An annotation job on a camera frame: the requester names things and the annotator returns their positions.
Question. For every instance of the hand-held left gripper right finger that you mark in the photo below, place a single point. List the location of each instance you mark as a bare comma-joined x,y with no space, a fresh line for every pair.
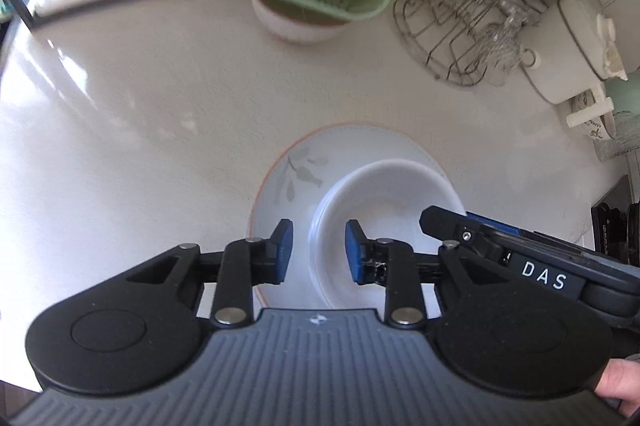
354,251

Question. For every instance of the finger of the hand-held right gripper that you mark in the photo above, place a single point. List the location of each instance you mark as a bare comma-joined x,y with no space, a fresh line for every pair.
450,226

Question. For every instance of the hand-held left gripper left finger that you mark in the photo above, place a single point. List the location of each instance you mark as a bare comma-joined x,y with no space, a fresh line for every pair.
285,251

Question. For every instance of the white plastic bowl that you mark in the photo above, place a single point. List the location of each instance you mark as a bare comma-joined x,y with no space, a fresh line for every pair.
390,201

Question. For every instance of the grey leaf print plate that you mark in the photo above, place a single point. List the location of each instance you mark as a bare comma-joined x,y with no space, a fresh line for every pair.
350,145

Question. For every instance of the person's right hand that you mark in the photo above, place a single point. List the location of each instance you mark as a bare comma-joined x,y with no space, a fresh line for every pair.
620,386

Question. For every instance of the floral ceramic bowl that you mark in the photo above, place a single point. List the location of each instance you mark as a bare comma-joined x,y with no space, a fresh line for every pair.
590,120

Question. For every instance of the white electric pot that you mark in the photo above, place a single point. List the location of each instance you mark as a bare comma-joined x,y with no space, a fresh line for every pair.
560,55

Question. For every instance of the white bowl orange foot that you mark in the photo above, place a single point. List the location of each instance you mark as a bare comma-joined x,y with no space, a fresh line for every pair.
295,28

